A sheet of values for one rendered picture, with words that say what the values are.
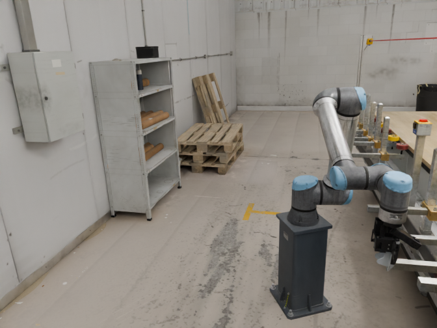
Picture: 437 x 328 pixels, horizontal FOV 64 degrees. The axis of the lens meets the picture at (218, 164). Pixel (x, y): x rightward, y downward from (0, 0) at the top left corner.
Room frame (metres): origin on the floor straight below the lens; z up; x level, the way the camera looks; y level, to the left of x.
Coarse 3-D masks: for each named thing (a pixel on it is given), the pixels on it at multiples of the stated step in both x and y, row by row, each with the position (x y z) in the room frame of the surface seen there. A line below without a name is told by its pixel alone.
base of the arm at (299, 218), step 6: (294, 210) 1.92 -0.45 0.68; (300, 210) 1.89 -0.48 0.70; (306, 210) 1.88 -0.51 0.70; (312, 210) 1.89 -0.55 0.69; (288, 216) 1.96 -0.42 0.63; (294, 216) 1.91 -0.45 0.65; (300, 216) 1.88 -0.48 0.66; (306, 216) 1.88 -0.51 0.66; (312, 216) 1.88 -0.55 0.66; (318, 216) 1.93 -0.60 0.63; (294, 222) 1.89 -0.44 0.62; (300, 222) 1.87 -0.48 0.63; (306, 222) 1.86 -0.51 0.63; (312, 222) 1.87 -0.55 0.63; (318, 222) 1.90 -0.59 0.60
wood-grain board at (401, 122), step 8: (376, 112) 3.78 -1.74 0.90; (384, 112) 3.77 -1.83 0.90; (392, 112) 3.75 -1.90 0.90; (400, 112) 3.73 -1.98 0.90; (408, 112) 3.72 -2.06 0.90; (416, 112) 3.70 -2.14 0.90; (424, 112) 3.68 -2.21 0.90; (432, 112) 3.67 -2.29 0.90; (392, 120) 3.33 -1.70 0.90; (400, 120) 3.32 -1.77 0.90; (408, 120) 3.30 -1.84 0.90; (432, 120) 3.26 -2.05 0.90; (392, 128) 3.01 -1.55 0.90; (400, 128) 3.00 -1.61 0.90; (408, 128) 2.99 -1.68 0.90; (432, 128) 2.96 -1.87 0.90; (400, 136) 2.74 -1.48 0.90; (408, 136) 2.73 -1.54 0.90; (432, 136) 2.70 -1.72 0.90; (408, 144) 2.49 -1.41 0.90; (432, 144) 2.46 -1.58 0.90; (424, 152) 2.29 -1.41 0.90; (432, 152) 2.28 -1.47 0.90; (424, 160) 2.14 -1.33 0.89
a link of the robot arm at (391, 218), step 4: (380, 208) 1.12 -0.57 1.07; (380, 212) 1.12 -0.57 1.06; (384, 212) 1.10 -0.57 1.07; (388, 212) 1.09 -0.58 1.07; (380, 216) 1.11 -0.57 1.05; (384, 216) 1.10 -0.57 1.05; (388, 216) 1.09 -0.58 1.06; (392, 216) 1.08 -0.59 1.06; (396, 216) 1.07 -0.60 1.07; (400, 216) 1.08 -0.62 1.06; (404, 216) 1.08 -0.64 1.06; (384, 220) 1.10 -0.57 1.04; (388, 220) 1.09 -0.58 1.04; (392, 220) 1.08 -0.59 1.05; (396, 220) 1.08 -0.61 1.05; (400, 220) 1.08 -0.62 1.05; (404, 220) 1.09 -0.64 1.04; (396, 224) 1.08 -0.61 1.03; (400, 224) 1.08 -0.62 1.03
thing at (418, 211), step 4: (368, 204) 1.62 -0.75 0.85; (368, 208) 1.59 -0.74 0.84; (372, 208) 1.58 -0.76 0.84; (376, 208) 1.58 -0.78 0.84; (408, 208) 1.55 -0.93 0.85; (412, 208) 1.55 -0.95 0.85; (416, 208) 1.55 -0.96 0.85; (420, 208) 1.55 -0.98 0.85; (424, 208) 1.55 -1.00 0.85; (372, 212) 1.58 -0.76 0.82; (376, 212) 1.58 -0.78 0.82; (408, 212) 1.55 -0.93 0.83; (412, 212) 1.54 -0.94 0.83; (416, 212) 1.54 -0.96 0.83; (420, 212) 1.54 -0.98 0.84; (424, 212) 1.53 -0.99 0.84
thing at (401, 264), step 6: (396, 264) 1.10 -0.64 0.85; (402, 264) 1.10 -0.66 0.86; (408, 264) 1.09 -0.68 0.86; (414, 264) 1.09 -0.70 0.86; (420, 264) 1.08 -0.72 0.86; (426, 264) 1.08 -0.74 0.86; (432, 264) 1.08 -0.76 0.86; (408, 270) 1.09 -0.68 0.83; (414, 270) 1.09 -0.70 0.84; (420, 270) 1.08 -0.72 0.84; (426, 270) 1.08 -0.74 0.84; (432, 270) 1.07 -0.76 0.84
